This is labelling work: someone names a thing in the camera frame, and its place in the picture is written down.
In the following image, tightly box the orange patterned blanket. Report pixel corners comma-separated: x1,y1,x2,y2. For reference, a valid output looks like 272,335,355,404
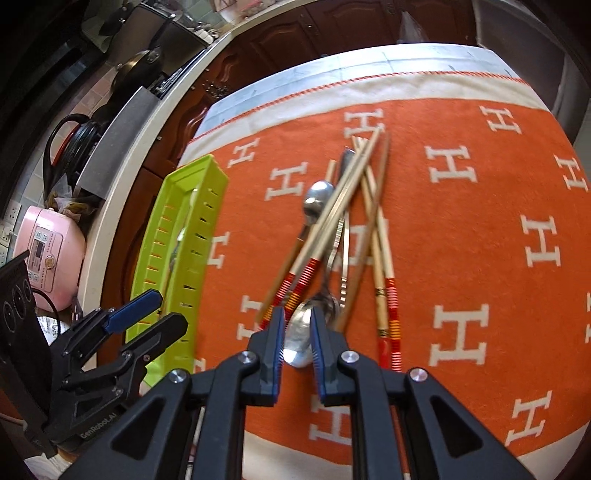
178,71,591,480

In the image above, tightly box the stainless steel splash guard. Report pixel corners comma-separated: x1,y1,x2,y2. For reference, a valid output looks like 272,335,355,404
76,85,160,199

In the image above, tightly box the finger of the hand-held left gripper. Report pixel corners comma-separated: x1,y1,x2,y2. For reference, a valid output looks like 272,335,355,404
54,290,163,366
61,312,189,394

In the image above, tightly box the metal spoon oval bowl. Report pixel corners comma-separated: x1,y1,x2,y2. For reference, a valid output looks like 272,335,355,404
295,181,335,245

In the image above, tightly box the metal chopstick spiral grip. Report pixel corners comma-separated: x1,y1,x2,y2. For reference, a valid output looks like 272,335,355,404
338,210,352,309

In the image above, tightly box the pile of wooden chopsticks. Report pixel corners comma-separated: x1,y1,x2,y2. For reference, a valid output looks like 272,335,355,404
254,127,403,372

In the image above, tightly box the pink rice cooker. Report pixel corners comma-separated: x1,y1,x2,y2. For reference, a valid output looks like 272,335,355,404
13,205,88,315

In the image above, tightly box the black pot with arched handle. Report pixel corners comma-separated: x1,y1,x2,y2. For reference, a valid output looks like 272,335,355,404
44,113,105,192

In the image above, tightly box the hanging plastic bag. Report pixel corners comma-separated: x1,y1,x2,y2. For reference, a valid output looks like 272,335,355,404
398,11,428,45

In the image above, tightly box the person's left forearm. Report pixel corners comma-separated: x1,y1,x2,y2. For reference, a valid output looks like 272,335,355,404
23,452,79,480

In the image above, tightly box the grey metal cabinet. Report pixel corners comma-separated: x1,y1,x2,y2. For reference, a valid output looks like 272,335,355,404
471,0,591,144

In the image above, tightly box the pale blue table cover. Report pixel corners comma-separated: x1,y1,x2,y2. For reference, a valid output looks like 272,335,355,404
191,42,518,139

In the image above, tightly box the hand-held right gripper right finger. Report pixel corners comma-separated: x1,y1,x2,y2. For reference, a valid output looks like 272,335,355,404
310,307,536,480

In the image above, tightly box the plastic bag of food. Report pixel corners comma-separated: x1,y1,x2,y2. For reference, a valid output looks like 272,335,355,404
44,185,105,217

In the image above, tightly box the white wall outlet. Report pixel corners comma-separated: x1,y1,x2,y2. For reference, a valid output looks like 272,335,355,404
0,200,22,259

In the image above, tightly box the black frying pan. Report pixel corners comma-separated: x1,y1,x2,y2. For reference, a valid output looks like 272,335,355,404
111,46,165,88

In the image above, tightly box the metal spoon handle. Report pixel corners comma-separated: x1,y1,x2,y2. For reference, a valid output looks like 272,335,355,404
283,150,356,368

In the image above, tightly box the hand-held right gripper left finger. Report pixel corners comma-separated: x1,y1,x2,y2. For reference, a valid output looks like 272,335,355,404
58,307,287,480

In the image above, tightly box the green plastic utensil tray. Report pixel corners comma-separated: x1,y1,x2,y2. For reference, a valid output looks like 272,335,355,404
128,154,230,386

